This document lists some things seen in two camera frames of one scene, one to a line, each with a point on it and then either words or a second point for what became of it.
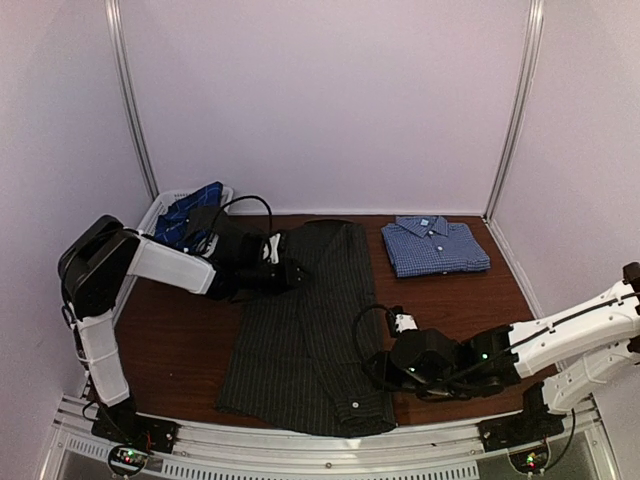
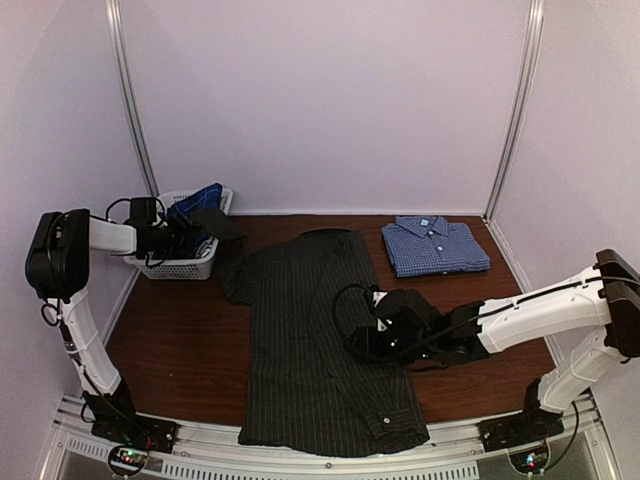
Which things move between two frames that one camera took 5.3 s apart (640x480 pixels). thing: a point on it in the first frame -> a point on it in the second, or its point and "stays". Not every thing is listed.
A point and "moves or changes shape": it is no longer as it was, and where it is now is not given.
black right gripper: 385,377 -> 367,347
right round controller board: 530,462 stays
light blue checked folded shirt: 427,244 stays
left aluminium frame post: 123,71 stays
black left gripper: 288,277 -> 182,232
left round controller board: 127,459 stays
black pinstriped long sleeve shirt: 296,360 moves or changes shape
